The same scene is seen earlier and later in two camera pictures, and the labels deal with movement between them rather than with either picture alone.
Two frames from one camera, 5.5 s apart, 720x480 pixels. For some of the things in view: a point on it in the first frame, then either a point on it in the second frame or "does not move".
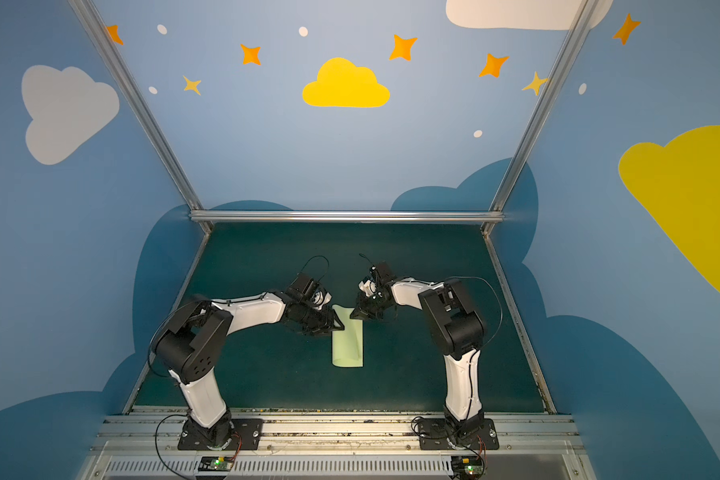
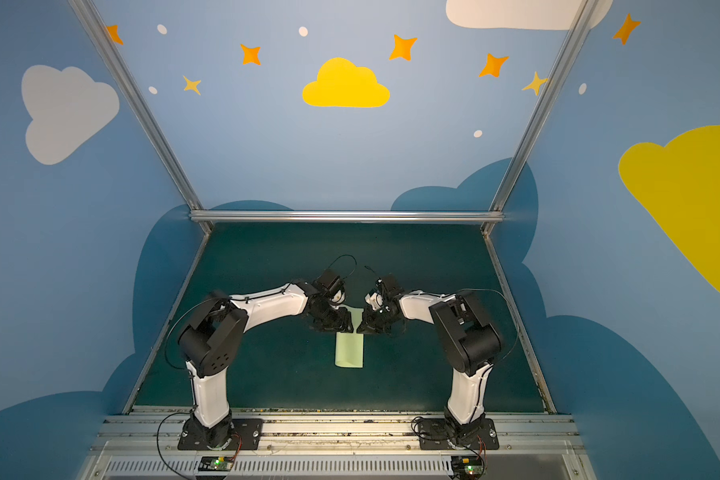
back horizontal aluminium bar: [349, 216] does not move
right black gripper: [366, 306] to [375, 320]
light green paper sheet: [347, 343] does not move
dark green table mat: [386, 362] does not move
